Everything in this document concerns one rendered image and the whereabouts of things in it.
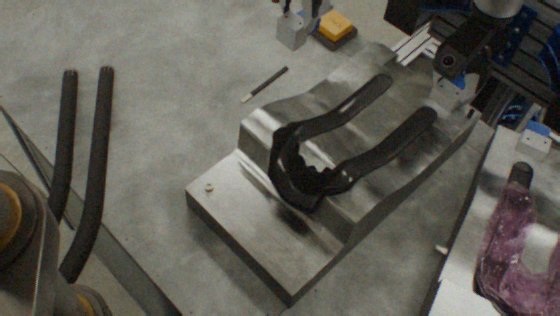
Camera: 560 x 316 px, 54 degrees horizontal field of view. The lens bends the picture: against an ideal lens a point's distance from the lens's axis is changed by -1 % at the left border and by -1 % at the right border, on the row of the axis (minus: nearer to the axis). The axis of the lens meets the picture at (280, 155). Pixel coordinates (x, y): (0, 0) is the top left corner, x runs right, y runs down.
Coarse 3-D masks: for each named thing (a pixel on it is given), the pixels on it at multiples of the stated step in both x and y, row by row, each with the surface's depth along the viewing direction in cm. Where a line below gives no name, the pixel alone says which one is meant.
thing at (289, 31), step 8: (280, 16) 104; (288, 16) 104; (296, 16) 105; (280, 24) 105; (288, 24) 103; (296, 24) 103; (280, 32) 106; (288, 32) 104; (296, 32) 103; (304, 32) 105; (312, 32) 108; (280, 40) 108; (288, 40) 106; (296, 40) 105; (304, 40) 107; (296, 48) 107
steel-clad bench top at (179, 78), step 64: (64, 0) 126; (128, 0) 127; (192, 0) 129; (256, 0) 130; (0, 64) 114; (64, 64) 115; (128, 64) 116; (192, 64) 117; (256, 64) 118; (320, 64) 119; (128, 128) 107; (192, 128) 108; (128, 192) 99; (448, 192) 103; (192, 256) 93; (384, 256) 95
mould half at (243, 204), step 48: (384, 48) 111; (336, 96) 104; (384, 96) 104; (240, 144) 96; (336, 144) 93; (432, 144) 98; (192, 192) 93; (240, 192) 93; (384, 192) 87; (240, 240) 88; (288, 240) 89; (336, 240) 89; (288, 288) 84
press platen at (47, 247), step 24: (24, 192) 42; (24, 216) 41; (48, 216) 42; (0, 240) 39; (24, 240) 40; (48, 240) 42; (0, 264) 39; (24, 264) 40; (48, 264) 42; (0, 288) 39; (24, 288) 39; (48, 288) 41; (0, 312) 38; (24, 312) 38; (48, 312) 41
